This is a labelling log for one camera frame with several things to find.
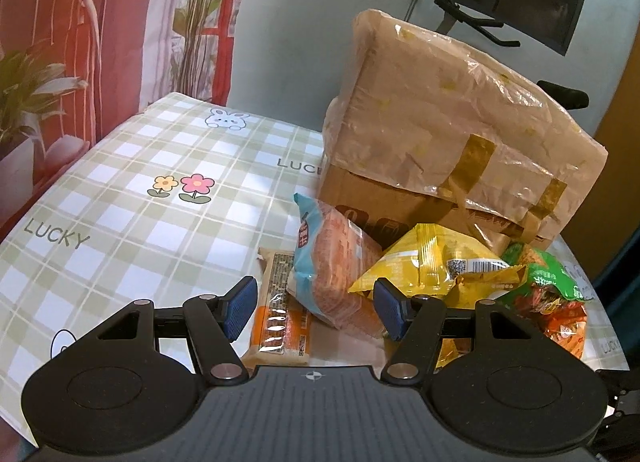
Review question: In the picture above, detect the orange snack bag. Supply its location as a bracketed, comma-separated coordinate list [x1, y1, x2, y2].
[514, 286, 588, 359]

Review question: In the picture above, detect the wooden door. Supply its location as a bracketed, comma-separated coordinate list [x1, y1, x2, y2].
[562, 42, 640, 280]

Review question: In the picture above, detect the orange biscuit packet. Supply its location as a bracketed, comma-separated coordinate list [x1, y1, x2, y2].
[242, 247, 312, 371]

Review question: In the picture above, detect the black exercise bike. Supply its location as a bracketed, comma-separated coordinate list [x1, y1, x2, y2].
[412, 0, 590, 113]

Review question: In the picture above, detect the pink printed backdrop curtain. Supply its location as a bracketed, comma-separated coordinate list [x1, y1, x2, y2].
[1, 0, 242, 231]

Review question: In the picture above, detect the green red snack bag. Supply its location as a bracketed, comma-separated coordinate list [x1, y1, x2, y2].
[498, 243, 585, 315]

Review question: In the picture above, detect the blue pink wafer packet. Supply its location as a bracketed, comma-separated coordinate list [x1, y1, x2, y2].
[288, 193, 384, 339]

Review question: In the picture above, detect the yellow chip bag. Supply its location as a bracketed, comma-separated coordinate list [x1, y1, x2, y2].
[349, 223, 527, 308]

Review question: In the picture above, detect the cardboard box with plastic liner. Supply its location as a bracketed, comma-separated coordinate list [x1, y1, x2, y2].
[318, 10, 608, 252]

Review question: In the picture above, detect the checked Lucky tablecloth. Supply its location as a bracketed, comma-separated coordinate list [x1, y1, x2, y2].
[0, 91, 629, 435]

